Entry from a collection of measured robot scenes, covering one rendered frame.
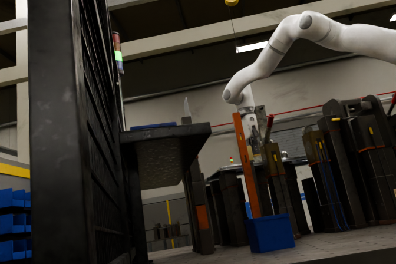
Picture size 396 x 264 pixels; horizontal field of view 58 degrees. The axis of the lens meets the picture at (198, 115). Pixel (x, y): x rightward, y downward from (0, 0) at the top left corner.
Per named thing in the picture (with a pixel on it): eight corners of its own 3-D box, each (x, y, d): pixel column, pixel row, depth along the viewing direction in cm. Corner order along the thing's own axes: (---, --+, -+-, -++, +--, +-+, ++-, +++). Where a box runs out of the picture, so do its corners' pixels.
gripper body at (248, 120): (258, 109, 157) (263, 134, 153) (251, 116, 166) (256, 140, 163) (241, 111, 155) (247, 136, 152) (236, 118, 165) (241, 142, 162)
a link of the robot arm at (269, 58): (266, 47, 142) (227, 107, 154) (289, 55, 152) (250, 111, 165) (253, 36, 147) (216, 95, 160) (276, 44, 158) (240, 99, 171)
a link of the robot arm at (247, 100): (246, 105, 155) (258, 107, 161) (240, 77, 159) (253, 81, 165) (231, 111, 161) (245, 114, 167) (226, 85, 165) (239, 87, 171)
